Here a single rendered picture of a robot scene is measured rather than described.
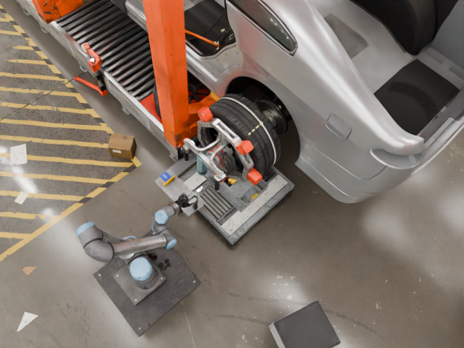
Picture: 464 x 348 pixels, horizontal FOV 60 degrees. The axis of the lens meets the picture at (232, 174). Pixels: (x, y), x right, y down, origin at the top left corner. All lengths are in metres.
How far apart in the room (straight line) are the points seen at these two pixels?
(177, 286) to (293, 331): 0.94
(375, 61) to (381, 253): 1.71
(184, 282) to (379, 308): 1.69
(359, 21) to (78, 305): 3.39
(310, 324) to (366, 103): 1.70
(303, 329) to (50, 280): 2.10
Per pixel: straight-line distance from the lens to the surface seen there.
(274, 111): 3.16
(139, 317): 3.26
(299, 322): 3.26
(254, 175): 2.95
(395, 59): 3.92
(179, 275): 3.29
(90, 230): 2.56
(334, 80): 2.47
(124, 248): 2.61
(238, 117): 2.85
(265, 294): 3.60
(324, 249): 3.81
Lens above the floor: 3.50
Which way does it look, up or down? 63 degrees down
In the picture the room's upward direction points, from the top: 8 degrees clockwise
